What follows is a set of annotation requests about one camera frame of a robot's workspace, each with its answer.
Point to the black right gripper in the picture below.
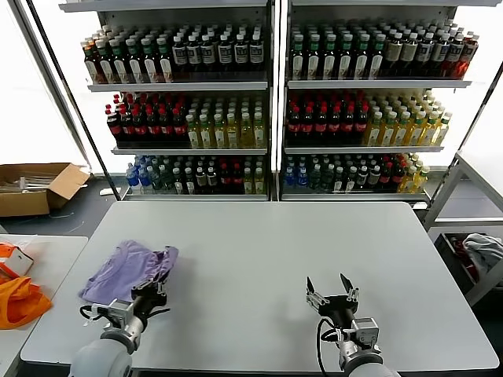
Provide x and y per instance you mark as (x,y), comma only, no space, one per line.
(338,310)

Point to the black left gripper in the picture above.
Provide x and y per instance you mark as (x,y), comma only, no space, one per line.
(149,302)

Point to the purple t-shirt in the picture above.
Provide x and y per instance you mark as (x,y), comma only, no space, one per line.
(122,271)

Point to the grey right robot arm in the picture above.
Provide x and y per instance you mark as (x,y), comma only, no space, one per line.
(353,359)

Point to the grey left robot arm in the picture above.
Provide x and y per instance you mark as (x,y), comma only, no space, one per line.
(102,357)

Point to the small white floor object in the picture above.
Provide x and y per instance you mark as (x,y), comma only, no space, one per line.
(105,192)

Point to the green drink bottle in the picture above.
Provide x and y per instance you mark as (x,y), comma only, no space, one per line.
(314,180)
(327,180)
(167,180)
(157,180)

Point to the dark bottle white cap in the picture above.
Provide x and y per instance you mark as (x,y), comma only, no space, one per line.
(374,178)
(351,180)
(178,182)
(338,182)
(212,180)
(362,178)
(189,182)
(201,180)

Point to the blue water bottle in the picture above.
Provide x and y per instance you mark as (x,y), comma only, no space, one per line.
(302,178)
(289,178)
(132,180)
(144,178)

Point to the black storage bin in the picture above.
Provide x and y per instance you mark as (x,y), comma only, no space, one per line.
(448,251)

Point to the cola bottle red cap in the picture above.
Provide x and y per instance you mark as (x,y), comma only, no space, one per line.
(126,129)
(152,129)
(334,127)
(361,126)
(321,127)
(347,127)
(397,174)
(165,129)
(114,129)
(139,129)
(225,180)
(237,180)
(179,129)
(294,127)
(307,127)
(387,176)

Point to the orange fabric bag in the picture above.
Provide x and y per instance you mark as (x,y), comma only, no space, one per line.
(19,302)

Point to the crumpled clear plastic wrap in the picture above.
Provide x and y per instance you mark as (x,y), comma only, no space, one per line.
(25,242)

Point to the small white carton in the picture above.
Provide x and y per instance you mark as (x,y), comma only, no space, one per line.
(19,262)

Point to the red garment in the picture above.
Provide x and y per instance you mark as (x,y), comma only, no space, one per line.
(460,245)

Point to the brown cardboard box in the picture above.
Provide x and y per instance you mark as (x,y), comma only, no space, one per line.
(23,204)

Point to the grey white garment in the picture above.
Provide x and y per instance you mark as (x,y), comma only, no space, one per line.
(483,247)

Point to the white packing material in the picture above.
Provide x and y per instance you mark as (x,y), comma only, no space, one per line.
(27,184)

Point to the grey metal shelf unit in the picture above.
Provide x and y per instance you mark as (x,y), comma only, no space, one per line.
(373,84)
(177,86)

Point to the dark tea bottle green label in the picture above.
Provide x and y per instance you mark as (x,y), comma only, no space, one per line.
(377,59)
(104,63)
(134,63)
(362,59)
(313,59)
(346,59)
(149,63)
(330,59)
(297,59)
(165,63)
(118,63)

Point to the brown tea bottle white label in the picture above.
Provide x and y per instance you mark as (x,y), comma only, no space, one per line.
(91,64)

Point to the dark bottle blue-white label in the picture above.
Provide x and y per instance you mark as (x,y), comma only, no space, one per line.
(424,53)
(256,54)
(180,55)
(193,55)
(454,53)
(207,55)
(440,53)
(225,55)
(240,54)

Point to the dark bottle beige label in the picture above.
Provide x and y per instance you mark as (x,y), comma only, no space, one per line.
(393,55)
(408,55)

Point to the red drink bottle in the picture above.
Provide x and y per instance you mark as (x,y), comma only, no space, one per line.
(468,55)

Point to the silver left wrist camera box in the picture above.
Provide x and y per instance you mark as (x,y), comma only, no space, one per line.
(118,312)

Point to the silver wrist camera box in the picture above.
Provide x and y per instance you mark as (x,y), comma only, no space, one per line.
(118,312)
(364,333)

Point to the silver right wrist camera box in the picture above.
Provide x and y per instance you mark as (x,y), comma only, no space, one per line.
(364,333)

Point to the grey metal frame cart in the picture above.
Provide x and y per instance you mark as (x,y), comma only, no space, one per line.
(471,220)

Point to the dark slanted frame post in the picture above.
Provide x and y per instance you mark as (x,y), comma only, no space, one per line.
(476,118)
(89,133)

